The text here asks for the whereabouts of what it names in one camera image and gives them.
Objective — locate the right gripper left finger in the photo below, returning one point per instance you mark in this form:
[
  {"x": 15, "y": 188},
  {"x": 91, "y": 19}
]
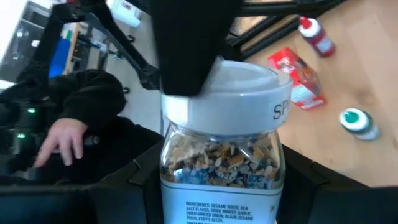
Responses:
[{"x": 140, "y": 193}]

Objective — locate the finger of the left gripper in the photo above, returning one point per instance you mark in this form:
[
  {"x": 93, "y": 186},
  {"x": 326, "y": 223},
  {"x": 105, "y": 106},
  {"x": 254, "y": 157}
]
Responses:
[{"x": 192, "y": 46}]

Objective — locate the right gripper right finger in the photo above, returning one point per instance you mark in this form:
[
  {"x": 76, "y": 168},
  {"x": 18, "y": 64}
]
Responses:
[{"x": 311, "y": 193}]

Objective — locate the white round lid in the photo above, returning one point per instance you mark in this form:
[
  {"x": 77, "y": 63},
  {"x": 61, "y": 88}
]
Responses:
[{"x": 224, "y": 105}]

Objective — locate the red Froot Loops box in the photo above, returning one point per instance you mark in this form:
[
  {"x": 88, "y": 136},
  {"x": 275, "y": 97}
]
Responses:
[{"x": 295, "y": 77}]

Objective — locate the green food colouring bottle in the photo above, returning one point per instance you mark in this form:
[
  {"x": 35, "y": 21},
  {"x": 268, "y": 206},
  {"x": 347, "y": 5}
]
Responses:
[{"x": 357, "y": 123}]

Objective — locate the person's hand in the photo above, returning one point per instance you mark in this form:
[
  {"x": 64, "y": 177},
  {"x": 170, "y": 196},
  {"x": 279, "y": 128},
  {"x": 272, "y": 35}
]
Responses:
[{"x": 66, "y": 137}]

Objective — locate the person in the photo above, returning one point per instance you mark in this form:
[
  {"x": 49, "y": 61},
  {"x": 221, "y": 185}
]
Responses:
[{"x": 93, "y": 93}]

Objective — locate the red food colouring bottle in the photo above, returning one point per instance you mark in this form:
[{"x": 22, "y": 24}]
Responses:
[{"x": 320, "y": 43}]

